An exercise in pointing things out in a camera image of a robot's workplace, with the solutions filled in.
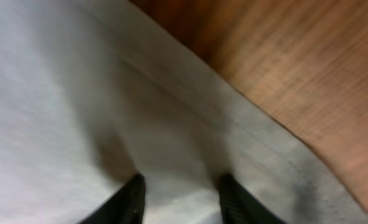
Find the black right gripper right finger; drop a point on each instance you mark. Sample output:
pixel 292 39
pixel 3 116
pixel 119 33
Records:
pixel 238 206

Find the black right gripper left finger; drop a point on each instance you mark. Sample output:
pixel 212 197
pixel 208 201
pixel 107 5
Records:
pixel 126 206

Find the light blue printed t-shirt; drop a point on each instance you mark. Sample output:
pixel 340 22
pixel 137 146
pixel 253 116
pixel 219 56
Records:
pixel 94 92

